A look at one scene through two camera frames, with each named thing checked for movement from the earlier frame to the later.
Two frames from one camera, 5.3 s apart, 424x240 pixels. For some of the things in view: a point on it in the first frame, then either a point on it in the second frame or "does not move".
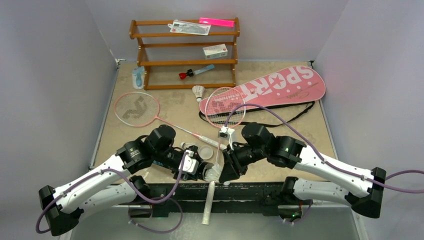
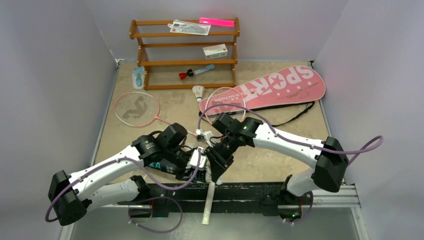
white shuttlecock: (212, 174) does not move
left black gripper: (194, 149) does not move
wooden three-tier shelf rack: (187, 53) does not move
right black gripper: (228, 164) to (218, 157)
